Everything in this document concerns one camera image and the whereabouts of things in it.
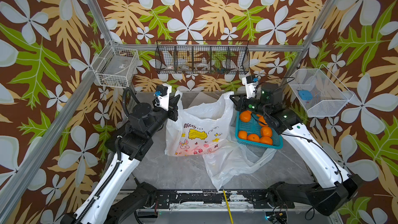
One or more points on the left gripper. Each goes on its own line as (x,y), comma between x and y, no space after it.
(170,112)

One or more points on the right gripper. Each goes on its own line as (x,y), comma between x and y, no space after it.
(241,105)

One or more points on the teal plastic basket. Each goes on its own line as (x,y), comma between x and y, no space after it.
(253,127)

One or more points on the printed white plastic bag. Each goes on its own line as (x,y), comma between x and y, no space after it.
(201,129)

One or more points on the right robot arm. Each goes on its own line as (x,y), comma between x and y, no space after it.
(333,187)

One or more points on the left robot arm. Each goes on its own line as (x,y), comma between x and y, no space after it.
(131,145)

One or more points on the orange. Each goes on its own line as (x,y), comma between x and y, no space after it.
(266,131)
(245,116)
(242,135)
(262,121)
(266,140)
(253,138)

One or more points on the black box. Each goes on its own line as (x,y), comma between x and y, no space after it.
(110,144)

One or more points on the blue object in basket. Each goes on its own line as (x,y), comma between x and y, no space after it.
(305,95)

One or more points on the yellow stick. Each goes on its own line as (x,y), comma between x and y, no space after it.
(228,206)

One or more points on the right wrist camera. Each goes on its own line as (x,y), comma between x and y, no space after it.
(250,82)

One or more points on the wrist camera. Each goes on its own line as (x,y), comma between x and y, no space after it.
(162,96)
(250,82)

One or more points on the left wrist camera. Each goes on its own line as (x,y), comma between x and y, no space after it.
(162,96)

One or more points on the black wire basket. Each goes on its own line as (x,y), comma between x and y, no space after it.
(224,57)

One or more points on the white wire basket left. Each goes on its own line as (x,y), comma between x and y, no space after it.
(115,65)

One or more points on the white wire basket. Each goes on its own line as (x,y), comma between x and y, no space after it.
(115,65)
(330,95)

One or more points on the white wire basket right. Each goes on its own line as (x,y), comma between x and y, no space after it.
(330,95)

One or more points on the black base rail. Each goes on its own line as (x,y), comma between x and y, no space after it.
(254,198)

